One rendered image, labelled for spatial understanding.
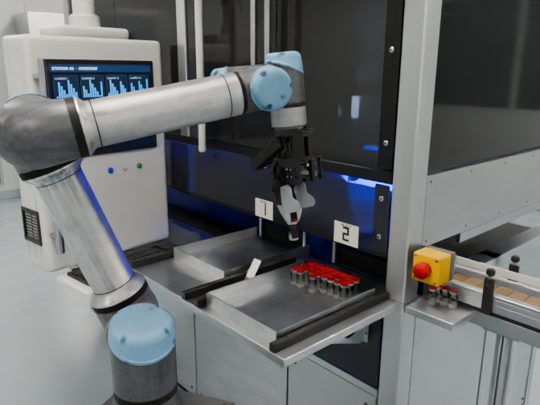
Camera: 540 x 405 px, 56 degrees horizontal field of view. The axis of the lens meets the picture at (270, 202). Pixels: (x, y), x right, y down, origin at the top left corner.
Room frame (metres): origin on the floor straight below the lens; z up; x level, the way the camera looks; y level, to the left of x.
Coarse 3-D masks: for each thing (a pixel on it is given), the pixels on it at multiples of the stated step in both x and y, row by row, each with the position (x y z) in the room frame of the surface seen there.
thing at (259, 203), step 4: (256, 200) 1.61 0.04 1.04; (260, 200) 1.59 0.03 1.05; (264, 200) 1.58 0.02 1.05; (256, 204) 1.61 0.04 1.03; (260, 204) 1.59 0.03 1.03; (268, 204) 1.57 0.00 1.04; (272, 204) 1.55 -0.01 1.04; (256, 208) 1.61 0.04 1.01; (260, 208) 1.59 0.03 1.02; (268, 208) 1.57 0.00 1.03; (272, 208) 1.55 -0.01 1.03; (256, 212) 1.61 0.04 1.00; (260, 212) 1.59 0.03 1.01; (268, 212) 1.57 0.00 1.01; (272, 212) 1.55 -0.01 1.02; (260, 216) 1.59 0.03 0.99; (264, 216) 1.58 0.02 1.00; (268, 216) 1.57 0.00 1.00
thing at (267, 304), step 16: (272, 272) 1.32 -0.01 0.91; (288, 272) 1.36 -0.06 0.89; (224, 288) 1.21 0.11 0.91; (240, 288) 1.25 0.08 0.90; (256, 288) 1.27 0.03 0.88; (272, 288) 1.28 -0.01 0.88; (288, 288) 1.28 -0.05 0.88; (304, 288) 1.28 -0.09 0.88; (208, 304) 1.17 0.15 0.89; (224, 304) 1.12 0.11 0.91; (240, 304) 1.18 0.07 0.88; (256, 304) 1.18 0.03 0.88; (272, 304) 1.18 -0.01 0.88; (288, 304) 1.18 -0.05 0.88; (304, 304) 1.18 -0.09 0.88; (320, 304) 1.18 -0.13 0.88; (336, 304) 1.19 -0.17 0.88; (352, 304) 1.15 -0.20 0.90; (240, 320) 1.07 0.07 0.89; (256, 320) 1.03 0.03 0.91; (272, 320) 1.10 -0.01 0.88; (288, 320) 1.10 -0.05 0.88; (304, 320) 1.04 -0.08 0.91; (272, 336) 0.99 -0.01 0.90
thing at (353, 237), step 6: (336, 222) 1.36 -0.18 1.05; (336, 228) 1.36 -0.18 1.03; (342, 228) 1.34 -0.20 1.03; (354, 228) 1.31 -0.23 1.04; (336, 234) 1.36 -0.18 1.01; (354, 234) 1.31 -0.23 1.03; (336, 240) 1.36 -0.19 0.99; (342, 240) 1.34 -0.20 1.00; (354, 240) 1.31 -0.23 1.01; (354, 246) 1.31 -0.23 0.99
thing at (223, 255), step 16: (208, 240) 1.59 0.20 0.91; (224, 240) 1.63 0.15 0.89; (240, 240) 1.67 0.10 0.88; (256, 240) 1.67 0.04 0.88; (176, 256) 1.50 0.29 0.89; (192, 256) 1.43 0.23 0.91; (208, 256) 1.52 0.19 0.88; (224, 256) 1.52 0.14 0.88; (240, 256) 1.52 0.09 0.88; (256, 256) 1.52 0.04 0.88; (272, 256) 1.44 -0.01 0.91; (304, 256) 1.53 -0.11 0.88; (208, 272) 1.37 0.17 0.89; (224, 272) 1.32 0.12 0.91
